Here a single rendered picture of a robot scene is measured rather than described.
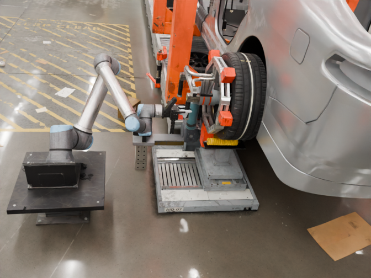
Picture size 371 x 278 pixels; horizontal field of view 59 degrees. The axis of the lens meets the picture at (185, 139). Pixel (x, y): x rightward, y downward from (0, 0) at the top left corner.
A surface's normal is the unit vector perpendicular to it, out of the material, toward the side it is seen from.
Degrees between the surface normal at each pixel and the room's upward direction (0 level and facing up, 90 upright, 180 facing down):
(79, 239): 0
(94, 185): 0
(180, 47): 90
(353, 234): 2
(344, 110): 89
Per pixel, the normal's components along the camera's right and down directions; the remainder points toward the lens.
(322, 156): -0.52, 0.56
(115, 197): 0.12, -0.81
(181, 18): 0.14, 0.59
